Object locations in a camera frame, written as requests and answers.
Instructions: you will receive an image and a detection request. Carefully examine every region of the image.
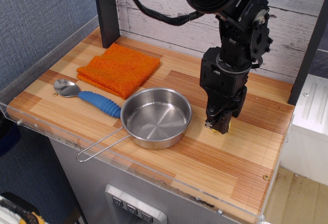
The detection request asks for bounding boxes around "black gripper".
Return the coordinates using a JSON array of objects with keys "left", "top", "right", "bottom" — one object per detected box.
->
[{"left": 200, "top": 47, "right": 250, "bottom": 134}]

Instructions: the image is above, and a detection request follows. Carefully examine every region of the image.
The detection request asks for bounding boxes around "yellow ridged toy lemon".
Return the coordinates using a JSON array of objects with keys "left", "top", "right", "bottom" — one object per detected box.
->
[{"left": 212, "top": 121, "right": 231, "bottom": 134}]

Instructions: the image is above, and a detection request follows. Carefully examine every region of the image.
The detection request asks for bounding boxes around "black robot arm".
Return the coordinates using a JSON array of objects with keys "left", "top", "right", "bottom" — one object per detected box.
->
[{"left": 187, "top": 0, "right": 273, "bottom": 134}]

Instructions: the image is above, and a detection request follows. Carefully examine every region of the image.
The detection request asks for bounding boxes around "stainless steel pot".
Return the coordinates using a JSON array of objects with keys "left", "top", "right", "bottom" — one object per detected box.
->
[{"left": 76, "top": 88, "right": 193, "bottom": 162}]

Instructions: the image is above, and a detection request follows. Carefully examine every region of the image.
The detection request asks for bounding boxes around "white grooved side unit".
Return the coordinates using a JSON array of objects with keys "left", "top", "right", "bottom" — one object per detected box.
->
[{"left": 280, "top": 74, "right": 327, "bottom": 185}]

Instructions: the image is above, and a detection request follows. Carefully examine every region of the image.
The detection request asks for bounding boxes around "clear acrylic table guard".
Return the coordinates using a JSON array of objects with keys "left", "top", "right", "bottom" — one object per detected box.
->
[{"left": 2, "top": 19, "right": 294, "bottom": 223}]

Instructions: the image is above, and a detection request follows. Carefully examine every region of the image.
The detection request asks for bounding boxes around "folded orange cloth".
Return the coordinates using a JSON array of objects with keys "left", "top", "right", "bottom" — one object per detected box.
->
[{"left": 77, "top": 44, "right": 160, "bottom": 99}]

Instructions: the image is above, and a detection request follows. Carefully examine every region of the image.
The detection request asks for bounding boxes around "grey button control panel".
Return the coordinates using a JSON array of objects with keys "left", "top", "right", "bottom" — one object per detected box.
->
[{"left": 105, "top": 184, "right": 168, "bottom": 223}]

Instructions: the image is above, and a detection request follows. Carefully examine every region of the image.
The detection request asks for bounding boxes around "yellow object bottom left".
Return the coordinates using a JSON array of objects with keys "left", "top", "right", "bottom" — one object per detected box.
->
[{"left": 25, "top": 212, "right": 45, "bottom": 224}]

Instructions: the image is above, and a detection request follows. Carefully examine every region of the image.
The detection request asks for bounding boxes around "dark right vertical post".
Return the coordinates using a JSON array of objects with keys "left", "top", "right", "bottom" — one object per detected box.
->
[{"left": 288, "top": 0, "right": 327, "bottom": 106}]

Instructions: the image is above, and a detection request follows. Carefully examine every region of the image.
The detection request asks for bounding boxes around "dark vertical post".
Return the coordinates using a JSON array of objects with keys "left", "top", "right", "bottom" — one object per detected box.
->
[
  {"left": 95, "top": 0, "right": 120, "bottom": 48},
  {"left": 288, "top": 0, "right": 327, "bottom": 106}
]

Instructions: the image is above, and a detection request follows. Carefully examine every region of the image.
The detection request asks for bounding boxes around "blue handled metal spoon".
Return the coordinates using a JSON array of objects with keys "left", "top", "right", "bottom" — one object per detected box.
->
[{"left": 53, "top": 79, "right": 121, "bottom": 118}]

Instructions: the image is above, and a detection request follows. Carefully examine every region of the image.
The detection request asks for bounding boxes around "dark left vertical post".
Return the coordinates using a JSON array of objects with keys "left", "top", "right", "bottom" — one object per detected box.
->
[{"left": 95, "top": 0, "right": 120, "bottom": 48}]

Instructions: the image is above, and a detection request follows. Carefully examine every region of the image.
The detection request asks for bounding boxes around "black braided hose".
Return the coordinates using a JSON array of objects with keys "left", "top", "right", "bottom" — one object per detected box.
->
[{"left": 0, "top": 198, "right": 36, "bottom": 224}]

